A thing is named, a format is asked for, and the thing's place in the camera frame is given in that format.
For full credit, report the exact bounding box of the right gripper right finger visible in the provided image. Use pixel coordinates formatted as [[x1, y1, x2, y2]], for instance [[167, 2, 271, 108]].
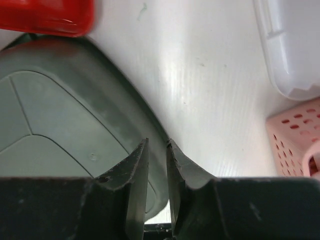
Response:
[[166, 140, 320, 240]]

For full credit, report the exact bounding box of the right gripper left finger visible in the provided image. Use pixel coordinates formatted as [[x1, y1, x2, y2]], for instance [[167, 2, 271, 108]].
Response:
[[0, 138, 149, 240]]

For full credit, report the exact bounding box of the dark grey plastic tray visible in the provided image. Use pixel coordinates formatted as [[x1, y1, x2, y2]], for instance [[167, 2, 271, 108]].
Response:
[[0, 33, 169, 219]]

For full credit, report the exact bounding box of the red plastic bin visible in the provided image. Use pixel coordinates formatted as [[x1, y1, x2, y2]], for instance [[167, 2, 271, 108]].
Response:
[[0, 0, 95, 37]]

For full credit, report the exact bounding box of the large white plastic tub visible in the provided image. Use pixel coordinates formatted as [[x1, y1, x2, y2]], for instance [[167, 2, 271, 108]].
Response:
[[253, 0, 320, 101]]

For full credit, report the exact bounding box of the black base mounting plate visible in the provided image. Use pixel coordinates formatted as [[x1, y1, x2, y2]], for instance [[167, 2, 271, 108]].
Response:
[[143, 223, 176, 240]]

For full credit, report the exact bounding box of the pink plastic basket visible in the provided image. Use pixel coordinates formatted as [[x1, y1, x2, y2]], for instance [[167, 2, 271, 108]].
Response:
[[266, 98, 320, 178]]

